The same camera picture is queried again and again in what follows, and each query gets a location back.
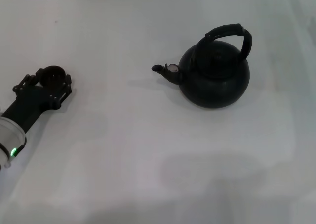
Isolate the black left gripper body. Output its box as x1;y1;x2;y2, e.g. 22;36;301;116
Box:
1;84;62;134

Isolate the small dark brown teacup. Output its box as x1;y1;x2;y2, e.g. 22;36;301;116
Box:
39;65;67;89

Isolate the black round teapot with handle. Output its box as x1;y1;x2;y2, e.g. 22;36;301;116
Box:
151;23;253;109

